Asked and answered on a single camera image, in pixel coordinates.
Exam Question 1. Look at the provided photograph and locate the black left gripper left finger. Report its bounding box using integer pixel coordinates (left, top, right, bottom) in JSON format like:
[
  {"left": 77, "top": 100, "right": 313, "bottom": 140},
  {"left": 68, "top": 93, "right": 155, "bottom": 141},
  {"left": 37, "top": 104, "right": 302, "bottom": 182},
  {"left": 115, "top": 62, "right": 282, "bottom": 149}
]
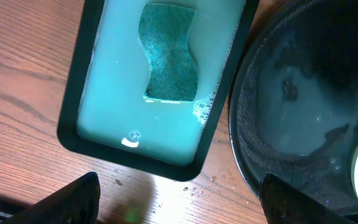
[{"left": 1, "top": 172, "right": 101, "bottom": 224}]

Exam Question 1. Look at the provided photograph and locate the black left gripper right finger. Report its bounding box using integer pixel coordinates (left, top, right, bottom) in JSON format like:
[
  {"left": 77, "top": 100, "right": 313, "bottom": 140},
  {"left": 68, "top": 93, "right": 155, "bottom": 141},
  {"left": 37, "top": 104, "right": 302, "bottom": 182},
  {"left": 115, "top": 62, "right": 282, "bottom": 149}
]
[{"left": 260, "top": 174, "right": 353, "bottom": 224}]

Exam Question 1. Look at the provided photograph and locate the green yellow sponge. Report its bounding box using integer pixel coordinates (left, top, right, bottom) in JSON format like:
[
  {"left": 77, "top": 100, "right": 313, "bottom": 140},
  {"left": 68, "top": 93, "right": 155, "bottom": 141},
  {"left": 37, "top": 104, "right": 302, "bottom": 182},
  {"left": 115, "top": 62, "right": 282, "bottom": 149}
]
[{"left": 138, "top": 2, "right": 198, "bottom": 101}]

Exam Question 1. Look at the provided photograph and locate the round black tray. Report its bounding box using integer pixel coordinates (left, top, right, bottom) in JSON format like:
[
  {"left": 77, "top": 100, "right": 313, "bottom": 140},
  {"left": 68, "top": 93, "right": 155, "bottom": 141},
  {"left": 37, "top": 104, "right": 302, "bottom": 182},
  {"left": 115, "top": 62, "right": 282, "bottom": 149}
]
[{"left": 229, "top": 0, "right": 358, "bottom": 223}]

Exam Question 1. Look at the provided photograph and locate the rectangular black water tray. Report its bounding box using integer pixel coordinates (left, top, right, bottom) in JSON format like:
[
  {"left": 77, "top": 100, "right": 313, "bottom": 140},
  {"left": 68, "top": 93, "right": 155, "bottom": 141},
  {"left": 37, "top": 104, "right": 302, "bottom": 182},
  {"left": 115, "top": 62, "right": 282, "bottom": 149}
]
[{"left": 57, "top": 1, "right": 258, "bottom": 182}]

